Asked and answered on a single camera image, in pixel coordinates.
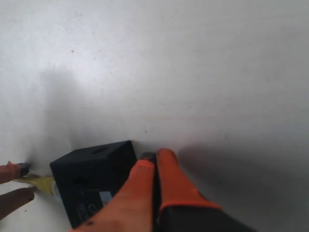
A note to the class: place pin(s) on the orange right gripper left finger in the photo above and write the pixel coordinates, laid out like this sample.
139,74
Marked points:
131,209

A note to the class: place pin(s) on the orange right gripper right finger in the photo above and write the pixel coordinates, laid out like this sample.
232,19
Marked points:
183,208

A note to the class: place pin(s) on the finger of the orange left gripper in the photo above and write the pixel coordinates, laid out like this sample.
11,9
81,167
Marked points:
13,200
11,171

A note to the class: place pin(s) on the black network switch box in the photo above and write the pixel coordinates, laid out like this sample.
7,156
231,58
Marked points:
88,178

